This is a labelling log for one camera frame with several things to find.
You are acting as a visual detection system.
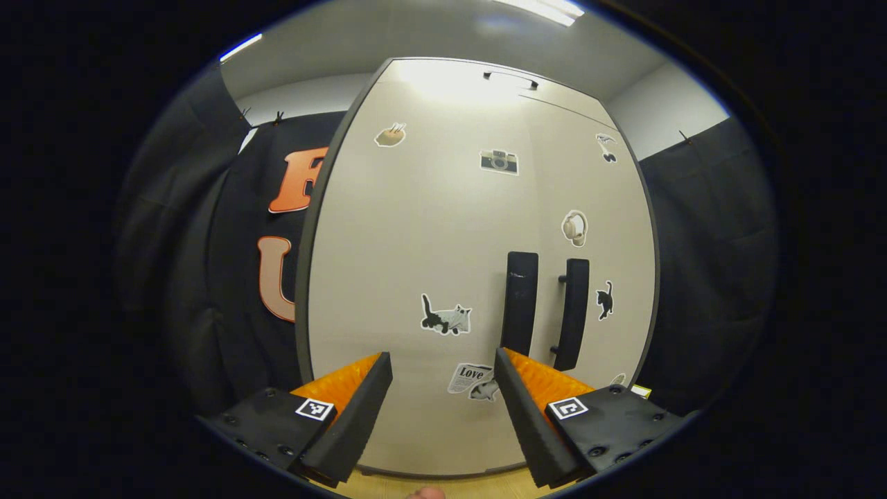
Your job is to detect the small ceiling light panel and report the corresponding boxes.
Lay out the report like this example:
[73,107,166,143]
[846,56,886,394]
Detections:
[218,33,264,63]

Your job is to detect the metal cabinet top handle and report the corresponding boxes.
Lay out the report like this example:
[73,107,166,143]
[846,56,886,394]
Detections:
[483,71,539,91]

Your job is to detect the large ceiling light panel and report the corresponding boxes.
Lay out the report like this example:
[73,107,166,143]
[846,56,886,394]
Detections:
[492,0,586,27]

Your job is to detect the white shoe cabinet door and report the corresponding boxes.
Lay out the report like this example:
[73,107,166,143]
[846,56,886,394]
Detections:
[305,58,548,479]
[516,76,657,417]

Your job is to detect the white shoe cabinet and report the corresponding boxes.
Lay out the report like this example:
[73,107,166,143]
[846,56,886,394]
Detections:
[295,55,660,480]

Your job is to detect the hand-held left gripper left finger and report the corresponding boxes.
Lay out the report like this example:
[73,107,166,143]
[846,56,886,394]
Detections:
[197,351,394,489]

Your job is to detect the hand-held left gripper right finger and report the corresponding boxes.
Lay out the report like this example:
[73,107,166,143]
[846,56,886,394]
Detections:
[493,347,687,490]

